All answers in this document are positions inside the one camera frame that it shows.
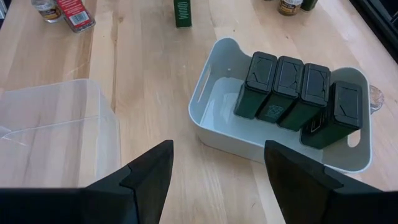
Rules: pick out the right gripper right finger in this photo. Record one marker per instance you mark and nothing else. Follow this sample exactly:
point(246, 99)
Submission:
point(326, 202)

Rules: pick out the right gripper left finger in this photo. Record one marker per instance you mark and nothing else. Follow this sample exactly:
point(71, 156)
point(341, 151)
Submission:
point(93, 205)

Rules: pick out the clear plastic bin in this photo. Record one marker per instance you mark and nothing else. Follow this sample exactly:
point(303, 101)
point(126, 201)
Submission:
point(62, 140)

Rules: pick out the green black-lidded pepper tin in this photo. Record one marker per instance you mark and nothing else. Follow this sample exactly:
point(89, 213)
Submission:
point(317, 82)
point(308, 4)
point(261, 71)
point(289, 74)
point(183, 14)
point(346, 104)

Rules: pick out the red-lidded smoked paprika tin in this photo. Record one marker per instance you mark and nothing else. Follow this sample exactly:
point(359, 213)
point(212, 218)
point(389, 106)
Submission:
point(76, 15)

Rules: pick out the white plastic bin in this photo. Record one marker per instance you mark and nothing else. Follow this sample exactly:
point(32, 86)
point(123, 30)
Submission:
point(217, 124)

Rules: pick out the black metal table frame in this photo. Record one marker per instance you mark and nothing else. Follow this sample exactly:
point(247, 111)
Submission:
point(382, 18)

